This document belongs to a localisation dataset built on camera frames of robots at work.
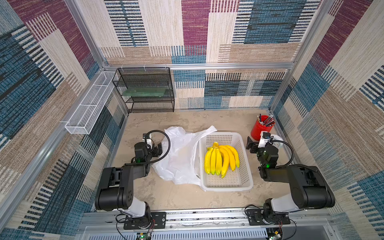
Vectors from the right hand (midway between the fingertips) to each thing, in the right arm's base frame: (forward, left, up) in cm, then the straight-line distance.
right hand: (257, 139), depth 92 cm
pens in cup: (+11, -9, +3) cm, 15 cm away
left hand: (0, +63, -3) cm, 64 cm away
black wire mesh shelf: (+38, +70, +20) cm, 82 cm away
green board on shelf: (+26, +68, +17) cm, 75 cm away
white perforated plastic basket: (-21, +13, -8) cm, 26 cm away
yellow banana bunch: (-10, +24, -4) cm, 26 cm away
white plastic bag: (-14, +47, -5) cm, 49 cm away
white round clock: (-12, -4, +13) cm, 18 cm away
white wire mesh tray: (+14, +104, +11) cm, 105 cm away
